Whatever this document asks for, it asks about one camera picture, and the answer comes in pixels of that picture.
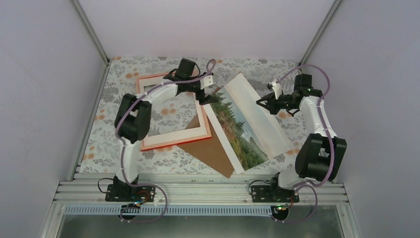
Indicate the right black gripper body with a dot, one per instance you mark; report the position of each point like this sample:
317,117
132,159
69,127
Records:
275,109

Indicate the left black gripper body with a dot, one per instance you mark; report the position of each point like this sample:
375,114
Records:
198,96

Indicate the white mat board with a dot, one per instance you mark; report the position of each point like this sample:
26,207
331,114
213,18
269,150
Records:
177,133

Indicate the red picture frame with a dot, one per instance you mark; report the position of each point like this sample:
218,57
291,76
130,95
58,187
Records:
174,131

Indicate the landscape photo print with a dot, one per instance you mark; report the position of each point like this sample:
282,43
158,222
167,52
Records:
248,133

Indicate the brown backing board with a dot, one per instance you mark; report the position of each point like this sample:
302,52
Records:
211,152

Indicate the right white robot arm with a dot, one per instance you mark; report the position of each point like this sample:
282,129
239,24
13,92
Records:
321,154

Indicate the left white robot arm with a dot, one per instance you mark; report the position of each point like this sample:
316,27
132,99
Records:
132,122

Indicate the floral patterned table mat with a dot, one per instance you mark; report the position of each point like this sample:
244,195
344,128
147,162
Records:
103,150

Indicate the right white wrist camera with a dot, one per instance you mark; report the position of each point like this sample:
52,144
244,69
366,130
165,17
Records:
276,88

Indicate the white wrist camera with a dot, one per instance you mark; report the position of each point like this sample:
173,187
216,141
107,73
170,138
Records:
276,88
206,81

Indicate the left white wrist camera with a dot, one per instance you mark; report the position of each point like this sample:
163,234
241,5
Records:
206,81

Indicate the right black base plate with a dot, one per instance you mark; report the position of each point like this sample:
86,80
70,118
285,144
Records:
265,194

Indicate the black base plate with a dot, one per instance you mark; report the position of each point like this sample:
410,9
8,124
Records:
265,194
130,194

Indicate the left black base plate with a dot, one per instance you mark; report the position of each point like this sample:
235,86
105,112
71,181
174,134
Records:
130,194

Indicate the aluminium rail base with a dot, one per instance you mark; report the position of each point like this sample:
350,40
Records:
181,189

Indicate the grey slotted cable duct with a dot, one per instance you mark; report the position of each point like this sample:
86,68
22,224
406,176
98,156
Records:
172,210

